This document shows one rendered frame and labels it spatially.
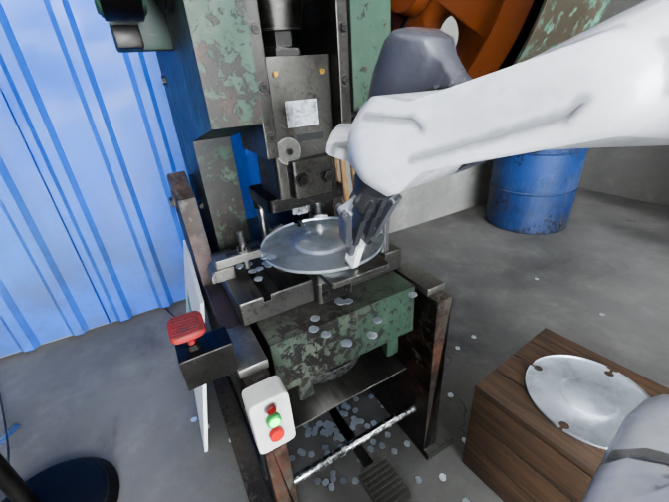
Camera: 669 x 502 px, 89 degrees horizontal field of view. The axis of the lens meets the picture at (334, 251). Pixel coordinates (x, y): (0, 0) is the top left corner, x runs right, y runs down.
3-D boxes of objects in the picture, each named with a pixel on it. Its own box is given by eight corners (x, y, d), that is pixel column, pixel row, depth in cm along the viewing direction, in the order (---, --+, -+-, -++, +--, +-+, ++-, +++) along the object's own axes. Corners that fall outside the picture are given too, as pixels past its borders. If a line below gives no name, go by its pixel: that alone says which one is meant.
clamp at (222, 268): (279, 264, 88) (273, 227, 83) (213, 284, 81) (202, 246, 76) (271, 255, 93) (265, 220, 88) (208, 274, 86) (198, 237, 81)
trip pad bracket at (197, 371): (251, 408, 71) (232, 338, 62) (204, 431, 67) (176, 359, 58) (243, 388, 76) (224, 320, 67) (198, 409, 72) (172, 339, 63)
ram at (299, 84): (346, 191, 78) (339, 42, 65) (287, 205, 72) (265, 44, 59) (314, 176, 92) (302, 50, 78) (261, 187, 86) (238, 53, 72)
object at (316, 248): (245, 237, 86) (245, 234, 86) (343, 211, 98) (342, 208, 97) (289, 290, 63) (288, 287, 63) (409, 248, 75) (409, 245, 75)
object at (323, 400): (406, 369, 105) (406, 368, 105) (277, 438, 88) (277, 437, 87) (338, 303, 138) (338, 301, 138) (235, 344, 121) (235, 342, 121)
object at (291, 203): (345, 205, 86) (344, 184, 83) (272, 224, 78) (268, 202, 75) (317, 190, 99) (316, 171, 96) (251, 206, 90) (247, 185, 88)
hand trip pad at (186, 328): (216, 360, 62) (206, 327, 58) (181, 374, 59) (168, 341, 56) (208, 338, 67) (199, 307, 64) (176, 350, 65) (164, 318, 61)
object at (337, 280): (390, 313, 76) (391, 261, 69) (335, 337, 70) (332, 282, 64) (334, 267, 95) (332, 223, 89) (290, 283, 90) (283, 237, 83)
